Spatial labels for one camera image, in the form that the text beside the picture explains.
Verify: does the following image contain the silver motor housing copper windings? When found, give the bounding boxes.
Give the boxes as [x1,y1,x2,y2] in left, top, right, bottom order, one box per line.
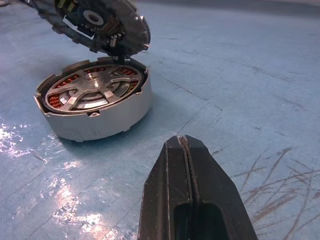
[33,56,153,144]

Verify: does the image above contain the silver motor lid circuit board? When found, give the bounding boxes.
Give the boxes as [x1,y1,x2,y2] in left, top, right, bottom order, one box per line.
[18,0,151,60]

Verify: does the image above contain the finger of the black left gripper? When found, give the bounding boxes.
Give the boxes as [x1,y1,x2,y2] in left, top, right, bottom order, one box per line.
[180,134,259,240]
[137,136,199,240]

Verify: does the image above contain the clear tape patch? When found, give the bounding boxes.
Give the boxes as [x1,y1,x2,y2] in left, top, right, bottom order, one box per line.
[0,119,118,240]

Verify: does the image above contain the silver spoked rotor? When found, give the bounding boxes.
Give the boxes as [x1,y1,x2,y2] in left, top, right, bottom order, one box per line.
[44,65,142,116]

